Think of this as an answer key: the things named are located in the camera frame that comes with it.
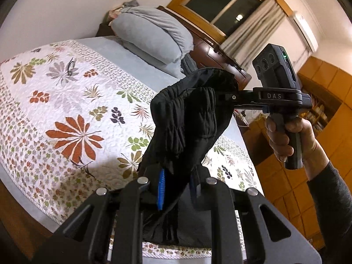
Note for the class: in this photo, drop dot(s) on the white air conditioner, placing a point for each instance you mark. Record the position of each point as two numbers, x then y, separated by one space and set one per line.
305 31

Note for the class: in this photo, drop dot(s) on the beige curtain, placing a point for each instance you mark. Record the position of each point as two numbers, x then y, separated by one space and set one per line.
255 30

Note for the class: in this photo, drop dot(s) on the grey folded cloth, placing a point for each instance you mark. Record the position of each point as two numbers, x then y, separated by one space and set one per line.
126 7

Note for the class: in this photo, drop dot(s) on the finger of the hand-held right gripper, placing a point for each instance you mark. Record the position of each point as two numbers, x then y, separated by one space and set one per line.
247 105
243 95

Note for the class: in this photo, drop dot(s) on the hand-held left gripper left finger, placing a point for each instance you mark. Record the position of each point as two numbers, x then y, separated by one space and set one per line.
161 189

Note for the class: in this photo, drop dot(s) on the bed with grey sheet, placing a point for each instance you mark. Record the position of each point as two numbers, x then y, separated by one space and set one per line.
110 49

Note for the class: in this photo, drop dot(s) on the eyeglasses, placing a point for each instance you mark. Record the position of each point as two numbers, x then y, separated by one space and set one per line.
71 67

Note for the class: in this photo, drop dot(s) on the wooden framed window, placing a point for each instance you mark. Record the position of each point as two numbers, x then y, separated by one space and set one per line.
220 2

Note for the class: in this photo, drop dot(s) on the black pants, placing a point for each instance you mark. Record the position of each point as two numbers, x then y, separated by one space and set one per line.
189 115

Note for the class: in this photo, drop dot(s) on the person's right hand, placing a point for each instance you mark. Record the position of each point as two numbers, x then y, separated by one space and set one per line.
309 143

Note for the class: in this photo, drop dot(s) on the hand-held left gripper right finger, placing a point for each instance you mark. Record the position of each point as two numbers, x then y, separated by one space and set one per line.
202 198

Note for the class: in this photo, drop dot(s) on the dark wooden headboard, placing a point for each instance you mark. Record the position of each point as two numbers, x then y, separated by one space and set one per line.
209 52

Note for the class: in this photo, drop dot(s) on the wooden wall shelf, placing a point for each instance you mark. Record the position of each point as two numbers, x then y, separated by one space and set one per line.
319 112

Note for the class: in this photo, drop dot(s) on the person's right forearm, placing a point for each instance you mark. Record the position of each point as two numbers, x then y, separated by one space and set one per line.
332 203

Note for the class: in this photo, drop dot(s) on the grey folded duvet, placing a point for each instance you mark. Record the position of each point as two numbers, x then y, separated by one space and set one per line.
148 30

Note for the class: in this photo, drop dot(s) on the floral quilt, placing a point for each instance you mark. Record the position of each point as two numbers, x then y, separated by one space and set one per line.
55 101

